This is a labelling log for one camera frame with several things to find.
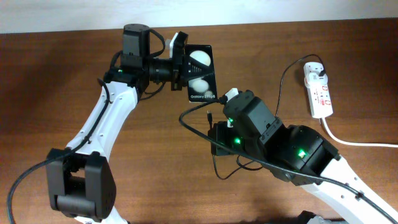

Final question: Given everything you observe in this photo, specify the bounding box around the black Galaxy smartphone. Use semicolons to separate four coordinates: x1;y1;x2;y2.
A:
185;44;218;103

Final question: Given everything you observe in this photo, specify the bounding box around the black charging cable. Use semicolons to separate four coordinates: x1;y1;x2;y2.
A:
206;54;327;180

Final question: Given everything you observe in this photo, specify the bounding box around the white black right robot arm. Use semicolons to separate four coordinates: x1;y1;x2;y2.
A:
208;88;397;223

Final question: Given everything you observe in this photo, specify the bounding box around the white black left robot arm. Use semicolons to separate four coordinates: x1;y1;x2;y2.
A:
45;24;214;223

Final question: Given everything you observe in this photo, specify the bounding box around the white USB charger adapter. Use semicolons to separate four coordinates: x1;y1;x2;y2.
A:
304;73;328;88

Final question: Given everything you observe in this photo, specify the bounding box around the white power strip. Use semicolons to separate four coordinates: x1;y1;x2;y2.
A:
303;62;333;119

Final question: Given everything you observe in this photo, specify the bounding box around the white power strip cord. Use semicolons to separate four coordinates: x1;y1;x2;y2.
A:
320;117;398;149

